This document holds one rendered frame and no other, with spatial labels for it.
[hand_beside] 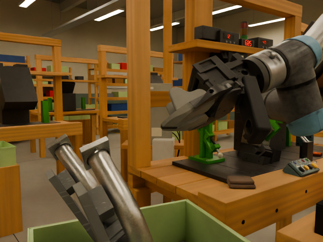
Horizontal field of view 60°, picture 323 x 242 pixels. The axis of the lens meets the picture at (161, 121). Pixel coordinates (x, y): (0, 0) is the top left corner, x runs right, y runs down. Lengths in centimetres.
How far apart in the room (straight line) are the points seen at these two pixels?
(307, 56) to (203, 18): 117
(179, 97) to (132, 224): 20
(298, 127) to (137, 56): 97
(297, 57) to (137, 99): 95
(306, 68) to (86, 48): 1161
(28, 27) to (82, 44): 203
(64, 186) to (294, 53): 47
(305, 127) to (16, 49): 1080
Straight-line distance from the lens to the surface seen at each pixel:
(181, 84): 661
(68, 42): 1176
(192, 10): 171
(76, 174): 52
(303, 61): 60
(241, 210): 106
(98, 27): 1246
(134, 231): 37
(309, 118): 61
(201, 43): 152
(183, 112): 43
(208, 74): 48
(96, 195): 37
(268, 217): 121
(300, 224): 104
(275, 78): 54
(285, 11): 238
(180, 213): 83
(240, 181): 113
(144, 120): 143
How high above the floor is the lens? 126
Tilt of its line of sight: 6 degrees down
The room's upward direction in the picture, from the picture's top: straight up
